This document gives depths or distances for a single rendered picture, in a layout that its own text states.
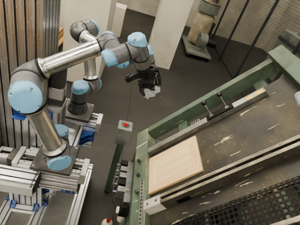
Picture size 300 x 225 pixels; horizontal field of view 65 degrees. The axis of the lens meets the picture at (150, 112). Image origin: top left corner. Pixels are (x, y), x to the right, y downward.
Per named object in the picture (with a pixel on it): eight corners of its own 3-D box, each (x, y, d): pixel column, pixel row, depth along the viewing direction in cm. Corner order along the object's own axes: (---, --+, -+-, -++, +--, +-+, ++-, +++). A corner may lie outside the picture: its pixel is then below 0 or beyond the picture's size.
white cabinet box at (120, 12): (101, 26, 646) (105, -2, 605) (121, 32, 655) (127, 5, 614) (97, 31, 610) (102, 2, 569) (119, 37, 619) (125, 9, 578)
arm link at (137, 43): (122, 35, 97) (142, 28, 98) (129, 56, 105) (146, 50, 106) (128, 43, 92) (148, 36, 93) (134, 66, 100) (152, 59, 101)
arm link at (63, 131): (66, 137, 143) (68, 120, 135) (68, 153, 134) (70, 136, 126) (45, 138, 138) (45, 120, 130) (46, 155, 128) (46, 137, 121)
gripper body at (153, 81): (154, 92, 111) (150, 72, 102) (138, 90, 114) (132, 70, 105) (160, 81, 116) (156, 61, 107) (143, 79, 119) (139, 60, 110)
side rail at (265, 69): (155, 135, 213) (147, 127, 208) (275, 68, 173) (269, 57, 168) (155, 139, 208) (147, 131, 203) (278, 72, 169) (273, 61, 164)
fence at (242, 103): (150, 151, 190) (147, 148, 188) (265, 91, 156) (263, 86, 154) (150, 155, 186) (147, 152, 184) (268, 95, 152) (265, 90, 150)
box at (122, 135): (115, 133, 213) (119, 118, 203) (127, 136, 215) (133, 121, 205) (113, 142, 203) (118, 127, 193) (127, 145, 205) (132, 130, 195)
